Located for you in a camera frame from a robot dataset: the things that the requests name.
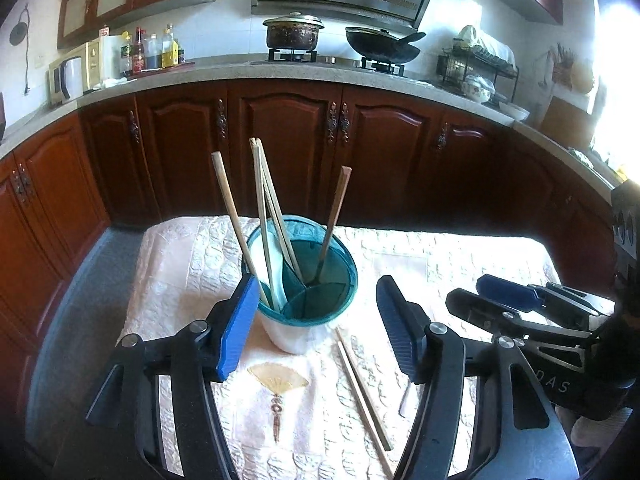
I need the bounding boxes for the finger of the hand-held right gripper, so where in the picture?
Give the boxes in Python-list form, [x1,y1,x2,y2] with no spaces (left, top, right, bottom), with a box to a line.
[475,274,615,317]
[445,287,601,342]

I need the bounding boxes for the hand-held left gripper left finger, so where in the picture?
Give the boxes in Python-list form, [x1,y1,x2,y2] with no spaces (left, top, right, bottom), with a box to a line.
[85,272,261,480]

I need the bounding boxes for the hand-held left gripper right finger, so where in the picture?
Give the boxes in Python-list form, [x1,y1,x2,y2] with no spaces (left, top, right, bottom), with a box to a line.
[375,275,576,480]

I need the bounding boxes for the white ceramic spoon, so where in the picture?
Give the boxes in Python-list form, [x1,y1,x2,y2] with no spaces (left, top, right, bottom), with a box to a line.
[250,237,296,311]

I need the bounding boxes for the teal and white utensil holder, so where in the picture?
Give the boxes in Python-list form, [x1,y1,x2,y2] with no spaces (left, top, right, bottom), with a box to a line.
[241,214,359,354]

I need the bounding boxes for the white quilted tablecloth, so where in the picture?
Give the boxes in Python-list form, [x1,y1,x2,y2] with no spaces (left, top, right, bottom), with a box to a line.
[117,215,563,480]

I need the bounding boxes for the wooden cutting board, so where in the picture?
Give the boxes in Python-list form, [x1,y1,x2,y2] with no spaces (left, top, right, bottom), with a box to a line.
[540,96,598,151]

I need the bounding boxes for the white bowl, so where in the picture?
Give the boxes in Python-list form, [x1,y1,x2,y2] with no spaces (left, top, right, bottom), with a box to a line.
[498,101,531,122]

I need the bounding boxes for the black dish rack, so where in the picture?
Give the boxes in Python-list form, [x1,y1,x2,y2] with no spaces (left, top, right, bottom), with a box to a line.
[437,40,521,106]

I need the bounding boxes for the white cloth on rack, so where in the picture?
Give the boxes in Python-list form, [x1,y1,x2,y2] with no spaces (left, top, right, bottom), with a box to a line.
[457,24,517,68]

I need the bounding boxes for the stone kitchen countertop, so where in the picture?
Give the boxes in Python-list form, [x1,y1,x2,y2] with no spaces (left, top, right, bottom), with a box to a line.
[0,57,631,201]

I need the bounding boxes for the black wok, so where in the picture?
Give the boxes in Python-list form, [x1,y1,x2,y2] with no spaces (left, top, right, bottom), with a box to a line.
[345,26,427,63]

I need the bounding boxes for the gas stove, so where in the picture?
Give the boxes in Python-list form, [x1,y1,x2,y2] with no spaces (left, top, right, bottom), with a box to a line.
[252,50,408,77]

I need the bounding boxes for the yellow oil bottle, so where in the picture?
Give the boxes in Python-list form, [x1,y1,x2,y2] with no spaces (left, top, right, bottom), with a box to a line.
[161,23,179,67]

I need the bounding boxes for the red label sauce bottle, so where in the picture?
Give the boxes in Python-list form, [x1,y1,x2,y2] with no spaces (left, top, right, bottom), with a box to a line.
[132,27,147,73]

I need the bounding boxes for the white container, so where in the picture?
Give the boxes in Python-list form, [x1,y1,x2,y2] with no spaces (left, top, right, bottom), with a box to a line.
[99,35,124,83]

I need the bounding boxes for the dark cooking pot with lid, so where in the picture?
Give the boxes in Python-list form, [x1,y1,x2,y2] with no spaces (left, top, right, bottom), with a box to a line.
[263,12,325,52]

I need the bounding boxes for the cream microwave oven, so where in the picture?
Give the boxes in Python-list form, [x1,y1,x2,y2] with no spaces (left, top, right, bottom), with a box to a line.
[48,41,103,107]

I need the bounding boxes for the dark round wall hanging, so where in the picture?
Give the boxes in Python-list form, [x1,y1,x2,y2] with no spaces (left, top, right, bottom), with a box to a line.
[9,4,32,97]

